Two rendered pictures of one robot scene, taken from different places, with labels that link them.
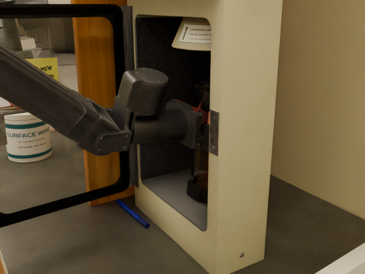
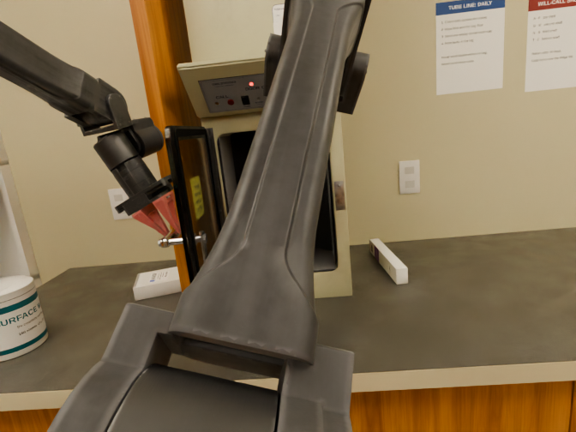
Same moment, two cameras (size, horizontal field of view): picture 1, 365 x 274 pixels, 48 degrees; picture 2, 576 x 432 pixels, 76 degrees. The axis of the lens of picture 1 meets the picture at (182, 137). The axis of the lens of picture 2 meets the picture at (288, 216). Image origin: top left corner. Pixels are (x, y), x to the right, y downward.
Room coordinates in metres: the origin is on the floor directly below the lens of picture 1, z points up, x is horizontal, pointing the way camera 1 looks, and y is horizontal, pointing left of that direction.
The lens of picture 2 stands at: (0.19, 0.73, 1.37)
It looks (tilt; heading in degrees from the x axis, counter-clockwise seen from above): 13 degrees down; 306
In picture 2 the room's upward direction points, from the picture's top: 6 degrees counter-clockwise
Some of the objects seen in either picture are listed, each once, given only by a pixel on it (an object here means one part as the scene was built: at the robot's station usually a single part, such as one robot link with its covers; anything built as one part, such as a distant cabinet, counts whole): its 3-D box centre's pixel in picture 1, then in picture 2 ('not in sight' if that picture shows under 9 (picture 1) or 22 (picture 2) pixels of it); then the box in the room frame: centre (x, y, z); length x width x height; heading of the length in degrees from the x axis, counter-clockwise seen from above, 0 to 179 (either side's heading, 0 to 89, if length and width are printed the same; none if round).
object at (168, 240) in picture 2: not in sight; (180, 236); (0.73, 0.32, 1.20); 0.10 x 0.05 x 0.03; 127
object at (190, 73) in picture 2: not in sight; (263, 85); (0.69, 0.08, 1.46); 0.32 x 0.12 x 0.10; 32
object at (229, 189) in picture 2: (221, 107); (282, 195); (0.79, -0.08, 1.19); 0.26 x 0.24 x 0.35; 32
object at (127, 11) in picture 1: (130, 103); (219, 211); (0.84, 0.11, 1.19); 0.03 x 0.02 x 0.39; 32
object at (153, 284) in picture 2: not in sight; (165, 281); (1.12, 0.11, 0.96); 0.16 x 0.12 x 0.04; 50
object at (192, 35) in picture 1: (220, 30); not in sight; (0.76, -0.07, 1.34); 0.18 x 0.18 x 0.05
